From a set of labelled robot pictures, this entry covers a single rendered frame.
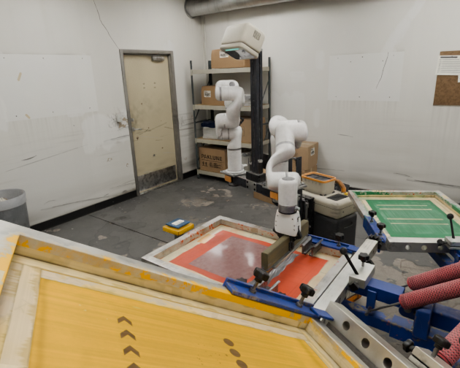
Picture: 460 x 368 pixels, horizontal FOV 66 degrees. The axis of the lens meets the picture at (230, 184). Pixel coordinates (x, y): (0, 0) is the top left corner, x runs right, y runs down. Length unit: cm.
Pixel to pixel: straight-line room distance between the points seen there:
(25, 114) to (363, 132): 426
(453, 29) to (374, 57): 87
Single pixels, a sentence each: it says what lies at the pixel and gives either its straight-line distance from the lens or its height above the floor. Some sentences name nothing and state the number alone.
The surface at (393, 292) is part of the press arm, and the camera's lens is 139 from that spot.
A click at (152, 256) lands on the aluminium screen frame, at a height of 99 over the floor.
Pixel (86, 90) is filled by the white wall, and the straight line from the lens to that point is 504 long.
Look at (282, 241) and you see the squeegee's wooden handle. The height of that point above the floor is 114.
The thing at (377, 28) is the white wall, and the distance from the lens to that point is 519.
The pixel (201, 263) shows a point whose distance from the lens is 166.
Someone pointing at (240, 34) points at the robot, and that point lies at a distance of 201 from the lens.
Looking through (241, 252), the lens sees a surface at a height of 96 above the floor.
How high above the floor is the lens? 179
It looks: 18 degrees down
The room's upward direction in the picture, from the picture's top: 2 degrees counter-clockwise
